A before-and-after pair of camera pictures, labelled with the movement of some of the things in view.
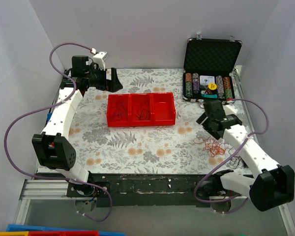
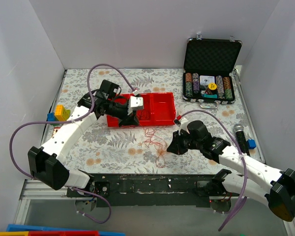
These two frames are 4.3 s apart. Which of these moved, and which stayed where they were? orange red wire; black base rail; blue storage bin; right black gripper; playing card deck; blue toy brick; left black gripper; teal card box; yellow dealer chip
Moved: left black gripper; orange red wire; right black gripper
Stayed: playing card deck; blue storage bin; black base rail; teal card box; blue toy brick; yellow dealer chip
